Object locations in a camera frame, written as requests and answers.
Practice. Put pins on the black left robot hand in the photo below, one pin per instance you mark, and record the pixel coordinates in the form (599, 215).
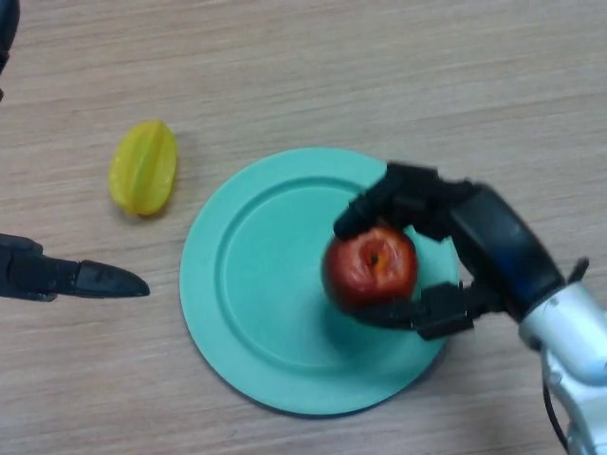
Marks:
(71, 279)

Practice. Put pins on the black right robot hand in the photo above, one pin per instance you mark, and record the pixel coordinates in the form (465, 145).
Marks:
(498, 237)

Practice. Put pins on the red apple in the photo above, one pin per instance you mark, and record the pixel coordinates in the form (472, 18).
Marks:
(370, 270)

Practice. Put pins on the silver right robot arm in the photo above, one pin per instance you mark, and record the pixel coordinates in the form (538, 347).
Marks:
(576, 341)

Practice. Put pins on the green round plate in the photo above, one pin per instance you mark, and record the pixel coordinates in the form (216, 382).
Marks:
(270, 294)

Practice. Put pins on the yellow starfruit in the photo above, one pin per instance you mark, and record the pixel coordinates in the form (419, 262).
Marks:
(142, 168)

